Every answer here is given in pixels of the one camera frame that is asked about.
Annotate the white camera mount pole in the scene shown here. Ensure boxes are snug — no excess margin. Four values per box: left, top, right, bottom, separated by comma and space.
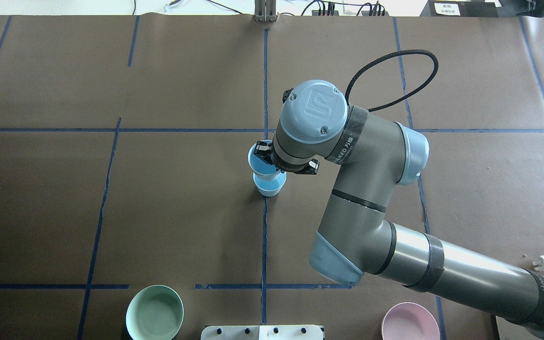
200, 324, 325, 340

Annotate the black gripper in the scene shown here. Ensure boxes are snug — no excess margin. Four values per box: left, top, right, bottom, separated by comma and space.
253, 140, 320, 176

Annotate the light blue cup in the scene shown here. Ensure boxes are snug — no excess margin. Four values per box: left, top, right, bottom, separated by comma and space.
247, 142, 281, 182
253, 172, 287, 197

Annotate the orange black connector block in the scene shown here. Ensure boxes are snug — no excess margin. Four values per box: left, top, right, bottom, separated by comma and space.
302, 0, 339, 17

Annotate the pink bowl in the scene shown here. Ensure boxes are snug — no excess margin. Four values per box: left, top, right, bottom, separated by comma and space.
380, 303, 441, 340

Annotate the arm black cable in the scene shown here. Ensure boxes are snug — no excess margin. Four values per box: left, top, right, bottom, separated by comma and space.
345, 50, 439, 113

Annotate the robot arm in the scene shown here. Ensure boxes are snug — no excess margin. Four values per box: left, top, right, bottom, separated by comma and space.
253, 80, 544, 339

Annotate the green bowl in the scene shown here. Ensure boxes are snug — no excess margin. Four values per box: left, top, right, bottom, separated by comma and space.
125, 285, 184, 340

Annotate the aluminium frame post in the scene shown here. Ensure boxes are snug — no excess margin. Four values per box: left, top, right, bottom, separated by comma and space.
253, 0, 278, 22

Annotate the black box on desk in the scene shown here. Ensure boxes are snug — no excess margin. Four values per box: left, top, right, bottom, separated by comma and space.
419, 0, 498, 17

